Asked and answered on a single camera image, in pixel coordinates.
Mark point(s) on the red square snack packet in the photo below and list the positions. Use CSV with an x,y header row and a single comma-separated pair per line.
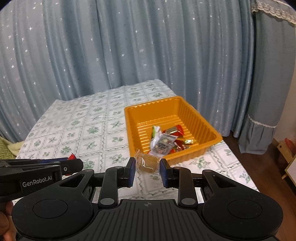
x,y
176,130

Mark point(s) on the yellow green candy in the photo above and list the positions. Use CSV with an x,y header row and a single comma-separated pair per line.
x,y
188,141

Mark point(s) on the red foil candy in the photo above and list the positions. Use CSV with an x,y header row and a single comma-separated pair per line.
x,y
178,146

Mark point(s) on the white green snack packet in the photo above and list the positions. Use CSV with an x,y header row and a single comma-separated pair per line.
x,y
156,134

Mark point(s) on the grey transparent snack packet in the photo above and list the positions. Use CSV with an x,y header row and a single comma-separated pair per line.
x,y
162,144

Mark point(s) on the blue star curtain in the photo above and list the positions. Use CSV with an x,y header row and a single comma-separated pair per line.
x,y
203,51

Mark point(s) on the small red candy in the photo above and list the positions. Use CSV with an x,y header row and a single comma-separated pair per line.
x,y
71,157

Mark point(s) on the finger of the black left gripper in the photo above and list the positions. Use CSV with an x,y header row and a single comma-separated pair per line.
x,y
69,167
15,162

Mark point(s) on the green floral tablecloth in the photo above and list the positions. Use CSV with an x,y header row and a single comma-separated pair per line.
x,y
93,128

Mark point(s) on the blue lace-trimmed curtain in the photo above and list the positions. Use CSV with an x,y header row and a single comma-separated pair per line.
x,y
274,63

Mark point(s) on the brown cake clear wrapper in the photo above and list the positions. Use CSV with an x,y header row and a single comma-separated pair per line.
x,y
146,162

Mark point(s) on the green zigzag cushion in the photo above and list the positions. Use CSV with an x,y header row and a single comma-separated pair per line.
x,y
9,150

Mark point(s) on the left hand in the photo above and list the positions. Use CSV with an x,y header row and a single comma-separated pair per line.
x,y
7,227

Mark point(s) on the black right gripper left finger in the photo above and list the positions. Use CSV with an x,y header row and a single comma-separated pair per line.
x,y
114,178

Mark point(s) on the orange plastic tray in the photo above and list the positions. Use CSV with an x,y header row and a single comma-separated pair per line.
x,y
166,113

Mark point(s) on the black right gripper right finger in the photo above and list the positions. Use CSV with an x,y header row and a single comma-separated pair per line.
x,y
181,179

